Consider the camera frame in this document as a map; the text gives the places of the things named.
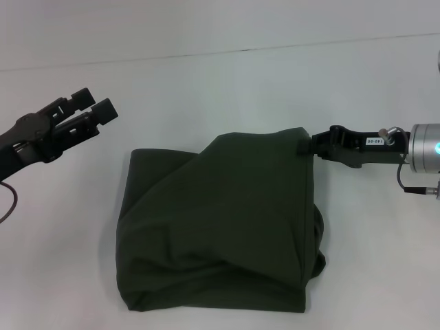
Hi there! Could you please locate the dark left gripper cable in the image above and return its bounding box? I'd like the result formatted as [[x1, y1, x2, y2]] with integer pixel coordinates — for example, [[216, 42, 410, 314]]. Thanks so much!
[[0, 181, 19, 224]]

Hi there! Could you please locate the dark green FREE! T-shirt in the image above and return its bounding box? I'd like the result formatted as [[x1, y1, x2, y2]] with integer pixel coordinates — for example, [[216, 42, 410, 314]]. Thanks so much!
[[115, 126, 327, 305]]

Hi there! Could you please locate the dark gripper cable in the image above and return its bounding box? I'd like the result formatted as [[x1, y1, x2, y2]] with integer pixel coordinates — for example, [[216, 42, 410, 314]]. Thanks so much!
[[397, 160, 430, 194], [0, 181, 19, 224]]

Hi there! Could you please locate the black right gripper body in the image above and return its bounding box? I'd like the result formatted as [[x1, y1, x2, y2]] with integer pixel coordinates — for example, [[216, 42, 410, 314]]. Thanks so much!
[[329, 124, 413, 170]]

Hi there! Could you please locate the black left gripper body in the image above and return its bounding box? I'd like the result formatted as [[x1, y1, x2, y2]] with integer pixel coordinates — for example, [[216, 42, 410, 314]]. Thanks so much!
[[0, 111, 59, 184]]

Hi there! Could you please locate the silver round connector plug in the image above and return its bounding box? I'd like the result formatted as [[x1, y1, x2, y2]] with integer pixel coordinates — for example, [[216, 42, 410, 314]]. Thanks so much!
[[377, 126, 408, 146]]

